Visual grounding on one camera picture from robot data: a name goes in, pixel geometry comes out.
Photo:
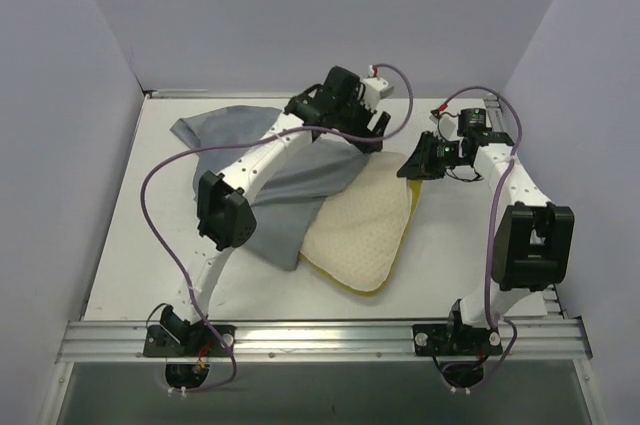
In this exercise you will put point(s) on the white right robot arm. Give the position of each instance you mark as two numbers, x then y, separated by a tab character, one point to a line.
475	132

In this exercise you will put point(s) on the aluminium rail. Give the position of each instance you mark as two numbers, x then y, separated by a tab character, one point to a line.
550	300
551	338

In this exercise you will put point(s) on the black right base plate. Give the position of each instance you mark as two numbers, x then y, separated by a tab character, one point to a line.
430	340

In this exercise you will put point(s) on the aluminium right side rail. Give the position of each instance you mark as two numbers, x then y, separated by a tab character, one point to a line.
550	300

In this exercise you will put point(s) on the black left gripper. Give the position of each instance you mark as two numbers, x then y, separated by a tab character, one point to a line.
367	125

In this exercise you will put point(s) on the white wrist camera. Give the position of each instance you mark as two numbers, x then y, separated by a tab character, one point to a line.
446	128
376	89

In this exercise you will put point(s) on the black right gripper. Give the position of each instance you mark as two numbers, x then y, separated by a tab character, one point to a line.
430	156

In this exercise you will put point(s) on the cream pillow yellow edge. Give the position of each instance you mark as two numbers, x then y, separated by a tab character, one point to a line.
358	233

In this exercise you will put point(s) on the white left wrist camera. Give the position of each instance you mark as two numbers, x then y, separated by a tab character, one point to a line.
376	89

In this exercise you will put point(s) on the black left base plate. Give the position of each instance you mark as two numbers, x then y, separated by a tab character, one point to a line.
200	342

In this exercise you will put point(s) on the grey pillowcase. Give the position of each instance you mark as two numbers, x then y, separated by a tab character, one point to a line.
288	203

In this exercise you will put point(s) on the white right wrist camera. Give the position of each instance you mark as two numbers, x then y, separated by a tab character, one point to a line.
446	128

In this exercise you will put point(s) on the aluminium front rail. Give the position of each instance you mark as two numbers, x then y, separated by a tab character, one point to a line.
551	338

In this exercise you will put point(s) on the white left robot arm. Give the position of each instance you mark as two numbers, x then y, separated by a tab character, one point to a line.
343	105

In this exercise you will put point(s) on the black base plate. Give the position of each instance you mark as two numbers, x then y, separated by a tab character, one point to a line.
200	342
430	340

